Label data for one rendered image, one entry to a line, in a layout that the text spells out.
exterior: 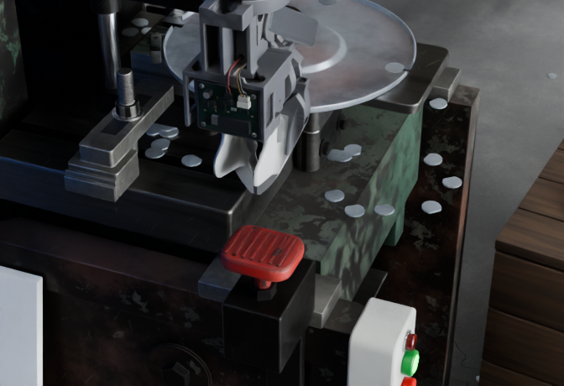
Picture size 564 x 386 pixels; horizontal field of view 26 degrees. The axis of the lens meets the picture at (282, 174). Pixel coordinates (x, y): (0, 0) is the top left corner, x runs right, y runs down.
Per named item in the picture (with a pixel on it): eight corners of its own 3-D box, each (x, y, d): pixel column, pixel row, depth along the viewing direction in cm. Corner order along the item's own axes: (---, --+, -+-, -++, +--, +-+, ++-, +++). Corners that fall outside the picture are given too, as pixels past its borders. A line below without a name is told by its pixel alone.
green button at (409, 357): (418, 364, 128) (420, 345, 127) (410, 382, 126) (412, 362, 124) (407, 362, 129) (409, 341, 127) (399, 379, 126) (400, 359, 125)
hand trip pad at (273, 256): (308, 298, 119) (309, 236, 114) (284, 336, 114) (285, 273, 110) (242, 281, 121) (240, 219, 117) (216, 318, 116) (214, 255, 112)
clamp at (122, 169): (184, 123, 141) (180, 44, 135) (115, 202, 128) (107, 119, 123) (138, 113, 143) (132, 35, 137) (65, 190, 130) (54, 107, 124)
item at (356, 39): (368, 137, 125) (368, 130, 125) (117, 83, 134) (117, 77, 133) (445, 16, 147) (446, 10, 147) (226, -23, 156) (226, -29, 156)
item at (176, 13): (253, 42, 151) (253, 8, 149) (202, 100, 140) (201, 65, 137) (188, 29, 154) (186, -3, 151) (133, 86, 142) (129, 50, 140)
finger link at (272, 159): (235, 221, 105) (232, 131, 100) (262, 185, 110) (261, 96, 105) (268, 229, 104) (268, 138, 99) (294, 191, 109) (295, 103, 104)
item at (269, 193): (367, 65, 165) (368, 25, 161) (232, 258, 130) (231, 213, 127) (166, 26, 174) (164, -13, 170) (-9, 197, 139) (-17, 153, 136)
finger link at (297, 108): (252, 149, 106) (250, 61, 101) (259, 138, 107) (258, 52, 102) (302, 160, 104) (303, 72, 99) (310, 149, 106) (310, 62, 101)
